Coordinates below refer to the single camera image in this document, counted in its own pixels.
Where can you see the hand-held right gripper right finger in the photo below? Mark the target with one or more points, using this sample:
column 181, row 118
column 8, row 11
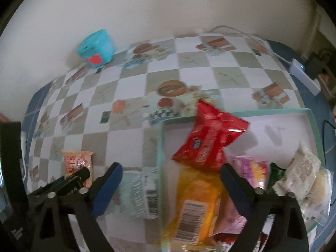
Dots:
column 236, row 189

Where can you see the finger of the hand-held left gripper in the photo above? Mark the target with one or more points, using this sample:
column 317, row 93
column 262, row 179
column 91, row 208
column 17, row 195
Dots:
column 76, row 178

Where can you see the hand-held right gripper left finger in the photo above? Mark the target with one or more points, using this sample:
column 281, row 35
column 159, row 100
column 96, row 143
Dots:
column 105, row 191

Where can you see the orange snack packet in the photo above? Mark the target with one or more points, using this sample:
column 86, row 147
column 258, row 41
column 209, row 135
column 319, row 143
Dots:
column 76, row 160

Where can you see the pink snack packet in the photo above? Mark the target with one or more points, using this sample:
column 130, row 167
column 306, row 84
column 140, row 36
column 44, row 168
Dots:
column 252, row 170

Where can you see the yellow cake packet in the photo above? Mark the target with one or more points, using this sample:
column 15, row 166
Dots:
column 197, row 197

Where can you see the dark green snack packet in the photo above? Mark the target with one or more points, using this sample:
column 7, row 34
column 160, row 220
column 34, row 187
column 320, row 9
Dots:
column 275, row 176

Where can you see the large red snack packet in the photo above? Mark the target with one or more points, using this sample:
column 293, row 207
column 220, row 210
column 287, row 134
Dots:
column 207, row 141

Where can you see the white snack packet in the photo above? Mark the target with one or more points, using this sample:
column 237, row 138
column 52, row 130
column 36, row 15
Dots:
column 302, row 168

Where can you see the round white bun packet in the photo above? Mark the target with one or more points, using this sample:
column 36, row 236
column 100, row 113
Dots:
column 317, row 189

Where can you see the teal shallow tray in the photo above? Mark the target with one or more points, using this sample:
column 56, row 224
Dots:
column 288, row 126

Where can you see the light green snack packet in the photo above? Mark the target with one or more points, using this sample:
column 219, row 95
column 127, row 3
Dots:
column 139, row 194

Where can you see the white power strip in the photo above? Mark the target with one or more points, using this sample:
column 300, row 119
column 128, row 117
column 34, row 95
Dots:
column 302, row 73

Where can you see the teal toy box red crab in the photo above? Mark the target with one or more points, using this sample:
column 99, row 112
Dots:
column 97, row 47

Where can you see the checkered printed tablecloth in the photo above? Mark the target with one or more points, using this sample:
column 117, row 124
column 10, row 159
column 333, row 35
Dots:
column 183, row 65

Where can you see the black power adapter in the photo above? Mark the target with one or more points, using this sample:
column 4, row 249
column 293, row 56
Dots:
column 316, row 64

